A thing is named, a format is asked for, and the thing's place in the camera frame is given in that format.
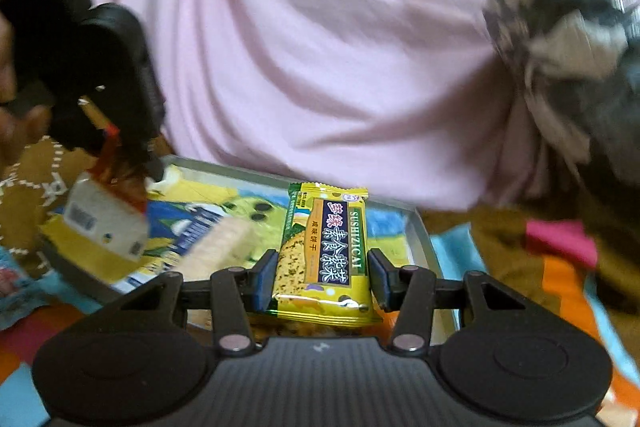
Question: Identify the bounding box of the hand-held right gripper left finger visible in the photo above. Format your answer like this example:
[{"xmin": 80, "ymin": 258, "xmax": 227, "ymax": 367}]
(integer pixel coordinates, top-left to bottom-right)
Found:
[{"xmin": 120, "ymin": 249, "xmax": 281, "ymax": 355}]

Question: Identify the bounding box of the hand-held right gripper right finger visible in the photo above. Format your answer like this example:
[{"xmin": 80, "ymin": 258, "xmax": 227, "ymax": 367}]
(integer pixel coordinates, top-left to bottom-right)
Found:
[{"xmin": 367, "ymin": 248, "xmax": 526, "ymax": 354}]

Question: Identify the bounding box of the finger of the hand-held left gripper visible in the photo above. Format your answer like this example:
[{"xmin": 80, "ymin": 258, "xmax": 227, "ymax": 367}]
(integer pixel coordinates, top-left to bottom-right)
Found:
[{"xmin": 141, "ymin": 139, "xmax": 169, "ymax": 188}]

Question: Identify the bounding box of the clear-wrapped rice cracker bar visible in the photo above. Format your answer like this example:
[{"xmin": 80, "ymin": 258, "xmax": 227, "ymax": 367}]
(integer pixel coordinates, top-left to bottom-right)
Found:
[{"xmin": 180, "ymin": 217, "xmax": 253, "ymax": 278}]

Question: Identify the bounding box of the yellow green biscuit packet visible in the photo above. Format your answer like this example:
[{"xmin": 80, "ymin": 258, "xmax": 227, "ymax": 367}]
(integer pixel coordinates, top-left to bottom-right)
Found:
[{"xmin": 267, "ymin": 181, "xmax": 383, "ymax": 328}]

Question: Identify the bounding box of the metal tray with cartoon print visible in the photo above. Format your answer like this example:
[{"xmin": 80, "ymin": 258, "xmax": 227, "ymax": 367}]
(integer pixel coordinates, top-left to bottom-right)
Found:
[{"xmin": 40, "ymin": 154, "xmax": 461, "ymax": 348}]

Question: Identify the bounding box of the red snack packet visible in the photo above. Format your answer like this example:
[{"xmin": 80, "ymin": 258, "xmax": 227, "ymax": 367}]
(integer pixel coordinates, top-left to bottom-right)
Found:
[{"xmin": 62, "ymin": 97, "xmax": 151, "ymax": 260}]

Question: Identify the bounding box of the person's left hand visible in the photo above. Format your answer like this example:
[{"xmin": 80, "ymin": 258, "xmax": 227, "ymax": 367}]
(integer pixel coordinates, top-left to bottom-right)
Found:
[{"xmin": 0, "ymin": 14, "xmax": 55, "ymax": 146}]

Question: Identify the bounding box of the brown patterned quilt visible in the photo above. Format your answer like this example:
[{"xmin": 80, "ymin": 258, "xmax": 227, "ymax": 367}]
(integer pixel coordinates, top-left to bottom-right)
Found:
[{"xmin": 0, "ymin": 134, "xmax": 640, "ymax": 338}]

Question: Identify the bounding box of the colourful printed blanket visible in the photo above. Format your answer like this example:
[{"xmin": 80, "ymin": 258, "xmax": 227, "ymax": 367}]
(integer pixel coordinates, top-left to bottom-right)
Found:
[{"xmin": 0, "ymin": 207, "xmax": 640, "ymax": 427}]

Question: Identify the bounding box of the blue snack packet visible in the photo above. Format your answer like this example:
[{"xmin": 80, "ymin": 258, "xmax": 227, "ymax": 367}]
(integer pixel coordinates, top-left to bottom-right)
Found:
[{"xmin": 0, "ymin": 247, "xmax": 46, "ymax": 333}]

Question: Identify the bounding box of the pink cloth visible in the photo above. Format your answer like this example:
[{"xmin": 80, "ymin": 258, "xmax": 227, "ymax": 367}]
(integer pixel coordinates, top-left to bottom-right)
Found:
[{"xmin": 85, "ymin": 0, "xmax": 541, "ymax": 212}]

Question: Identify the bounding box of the dark grey cloth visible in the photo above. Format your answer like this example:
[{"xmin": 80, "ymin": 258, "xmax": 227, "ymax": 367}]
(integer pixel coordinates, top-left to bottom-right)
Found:
[{"xmin": 525, "ymin": 52, "xmax": 640, "ymax": 228}]

